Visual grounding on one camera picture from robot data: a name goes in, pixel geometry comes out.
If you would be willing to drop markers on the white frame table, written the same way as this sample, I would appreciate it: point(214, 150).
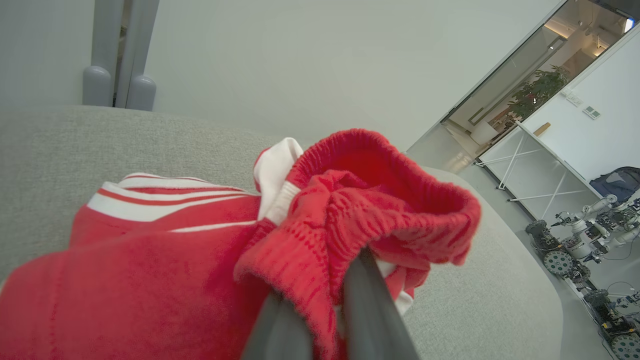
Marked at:
point(540, 170)

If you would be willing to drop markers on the green potted plant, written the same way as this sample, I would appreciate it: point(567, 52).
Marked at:
point(540, 90)

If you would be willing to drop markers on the red knit shorts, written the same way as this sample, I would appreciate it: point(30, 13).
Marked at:
point(380, 210)

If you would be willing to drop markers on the dark blue bag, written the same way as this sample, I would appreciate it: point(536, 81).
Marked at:
point(617, 182)

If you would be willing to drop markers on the white armed wheeled robot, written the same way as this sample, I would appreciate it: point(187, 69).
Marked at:
point(575, 240)

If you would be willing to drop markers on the white wall switch plate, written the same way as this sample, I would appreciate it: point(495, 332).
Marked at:
point(573, 98)
point(592, 112)

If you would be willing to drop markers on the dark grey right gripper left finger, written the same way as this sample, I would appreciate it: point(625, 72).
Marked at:
point(282, 332)

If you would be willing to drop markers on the small wooden block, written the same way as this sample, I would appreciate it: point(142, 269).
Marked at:
point(542, 129)

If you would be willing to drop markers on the red white striped jersey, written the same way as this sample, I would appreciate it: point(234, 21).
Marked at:
point(130, 280)

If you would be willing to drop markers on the grey fabric sofa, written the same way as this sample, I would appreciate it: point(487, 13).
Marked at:
point(55, 150)

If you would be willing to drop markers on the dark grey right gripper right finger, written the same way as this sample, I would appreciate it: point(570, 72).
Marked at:
point(372, 310)

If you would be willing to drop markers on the black wheeled robot base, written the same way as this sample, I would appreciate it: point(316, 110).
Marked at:
point(617, 325)

